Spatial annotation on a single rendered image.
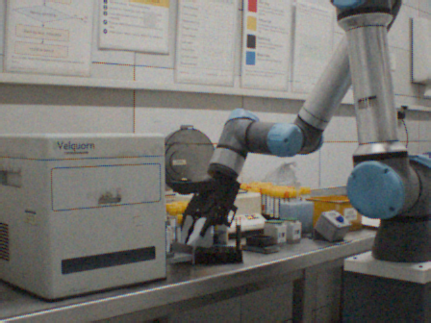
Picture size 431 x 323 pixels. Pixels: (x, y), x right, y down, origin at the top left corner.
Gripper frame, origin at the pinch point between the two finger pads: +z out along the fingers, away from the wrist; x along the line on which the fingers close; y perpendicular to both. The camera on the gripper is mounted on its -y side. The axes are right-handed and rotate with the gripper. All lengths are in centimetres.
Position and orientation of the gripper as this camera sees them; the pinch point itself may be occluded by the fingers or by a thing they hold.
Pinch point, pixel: (185, 248)
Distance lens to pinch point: 132.7
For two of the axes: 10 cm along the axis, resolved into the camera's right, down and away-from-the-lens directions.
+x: -7.1, -0.4, 7.1
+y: 6.1, 4.7, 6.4
